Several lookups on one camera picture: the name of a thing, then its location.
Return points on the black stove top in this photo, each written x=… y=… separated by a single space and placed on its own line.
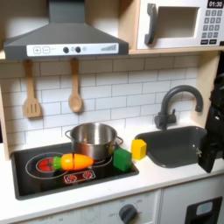
x=35 y=183

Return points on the steel pot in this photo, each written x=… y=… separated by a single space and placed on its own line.
x=93 y=145

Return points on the yellow block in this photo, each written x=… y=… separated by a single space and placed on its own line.
x=138 y=149

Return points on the dark grey tap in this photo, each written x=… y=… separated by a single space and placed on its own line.
x=165 y=117

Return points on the wooden spoon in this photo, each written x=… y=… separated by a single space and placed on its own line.
x=75 y=102

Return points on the grey extractor hood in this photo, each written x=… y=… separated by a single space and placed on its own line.
x=67 y=35

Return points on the wooden shelf board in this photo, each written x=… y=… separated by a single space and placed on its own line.
x=175 y=50

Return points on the grey oven knob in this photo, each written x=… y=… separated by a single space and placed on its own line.
x=127 y=214

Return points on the green block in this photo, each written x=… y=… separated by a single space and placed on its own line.
x=122 y=159

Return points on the slotted wooden spatula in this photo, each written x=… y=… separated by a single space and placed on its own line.
x=32 y=108

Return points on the white toy microwave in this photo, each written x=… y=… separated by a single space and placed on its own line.
x=178 y=40

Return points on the orange toy carrot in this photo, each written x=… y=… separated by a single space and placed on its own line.
x=76 y=162

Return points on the dark grey sink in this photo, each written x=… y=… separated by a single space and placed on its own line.
x=175 y=145

